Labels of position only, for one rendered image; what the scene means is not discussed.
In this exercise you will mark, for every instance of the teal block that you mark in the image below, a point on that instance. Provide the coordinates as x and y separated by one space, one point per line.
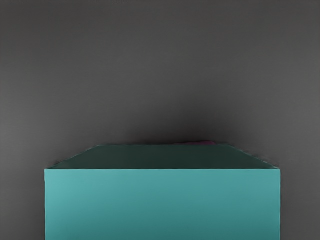
162 202

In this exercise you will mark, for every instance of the purple block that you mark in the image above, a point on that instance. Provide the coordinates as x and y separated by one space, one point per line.
203 142

